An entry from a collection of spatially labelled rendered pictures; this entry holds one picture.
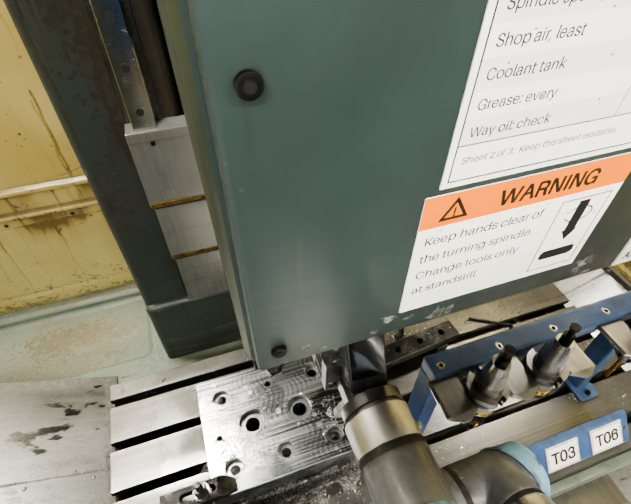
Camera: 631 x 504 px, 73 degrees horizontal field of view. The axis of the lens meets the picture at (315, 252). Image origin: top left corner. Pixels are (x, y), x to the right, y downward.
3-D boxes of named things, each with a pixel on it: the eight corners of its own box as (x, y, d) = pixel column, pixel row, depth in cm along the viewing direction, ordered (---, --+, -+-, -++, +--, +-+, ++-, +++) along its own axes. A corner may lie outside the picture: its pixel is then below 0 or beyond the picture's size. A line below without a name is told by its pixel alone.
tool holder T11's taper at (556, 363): (553, 349, 69) (570, 326, 64) (568, 374, 66) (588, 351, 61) (527, 353, 68) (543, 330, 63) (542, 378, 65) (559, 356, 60)
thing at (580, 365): (600, 373, 68) (602, 370, 67) (573, 383, 66) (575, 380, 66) (568, 337, 72) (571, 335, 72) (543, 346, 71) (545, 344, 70)
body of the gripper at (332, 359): (308, 352, 58) (340, 438, 50) (308, 317, 52) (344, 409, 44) (359, 337, 60) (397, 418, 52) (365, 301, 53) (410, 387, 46)
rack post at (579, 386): (598, 396, 97) (677, 320, 76) (579, 403, 96) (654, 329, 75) (567, 359, 104) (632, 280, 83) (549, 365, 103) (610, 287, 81)
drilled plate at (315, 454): (362, 455, 84) (365, 446, 81) (217, 508, 78) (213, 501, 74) (324, 358, 100) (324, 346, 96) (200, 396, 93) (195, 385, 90)
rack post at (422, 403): (428, 461, 87) (465, 396, 66) (405, 470, 86) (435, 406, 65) (406, 416, 94) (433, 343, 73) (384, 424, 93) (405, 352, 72)
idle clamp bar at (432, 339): (454, 348, 106) (460, 334, 101) (363, 388, 99) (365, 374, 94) (442, 333, 109) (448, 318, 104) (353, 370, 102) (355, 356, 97)
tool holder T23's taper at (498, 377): (488, 367, 66) (502, 343, 62) (509, 390, 64) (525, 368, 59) (466, 379, 65) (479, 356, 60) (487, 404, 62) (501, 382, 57)
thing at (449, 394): (482, 417, 63) (483, 414, 62) (450, 428, 61) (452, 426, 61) (456, 376, 67) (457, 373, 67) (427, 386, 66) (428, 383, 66)
